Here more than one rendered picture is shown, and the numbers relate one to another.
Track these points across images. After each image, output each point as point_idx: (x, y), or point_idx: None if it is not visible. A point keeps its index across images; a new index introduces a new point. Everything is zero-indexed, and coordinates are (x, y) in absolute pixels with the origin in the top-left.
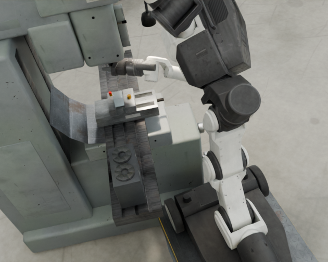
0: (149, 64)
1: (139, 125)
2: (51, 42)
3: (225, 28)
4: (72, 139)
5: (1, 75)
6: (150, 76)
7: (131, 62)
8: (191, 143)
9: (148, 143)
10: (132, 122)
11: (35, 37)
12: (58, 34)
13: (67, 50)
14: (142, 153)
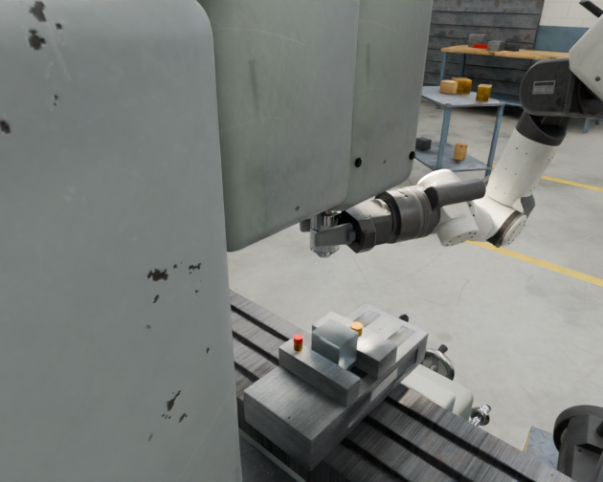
0: (469, 181)
1: (412, 404)
2: (295, 51)
3: None
4: None
5: (137, 194)
6: (469, 218)
7: (405, 194)
8: (464, 415)
9: (497, 439)
10: (386, 406)
11: (243, 1)
12: (325, 7)
13: (330, 107)
14: (523, 472)
